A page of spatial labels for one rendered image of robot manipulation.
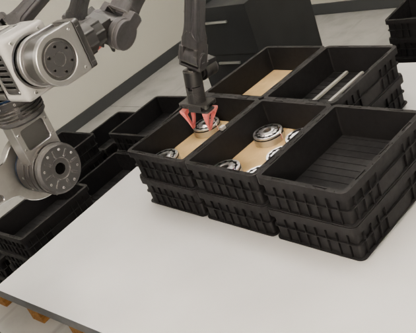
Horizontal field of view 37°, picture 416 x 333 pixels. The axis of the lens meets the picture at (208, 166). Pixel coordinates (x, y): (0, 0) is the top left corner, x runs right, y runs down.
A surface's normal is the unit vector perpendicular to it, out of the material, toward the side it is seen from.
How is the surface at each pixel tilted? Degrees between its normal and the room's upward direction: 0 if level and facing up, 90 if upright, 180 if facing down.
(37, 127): 90
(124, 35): 112
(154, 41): 90
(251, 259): 0
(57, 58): 90
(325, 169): 0
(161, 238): 0
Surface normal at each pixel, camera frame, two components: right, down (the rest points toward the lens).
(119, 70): 0.74, 0.08
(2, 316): -0.33, -0.82
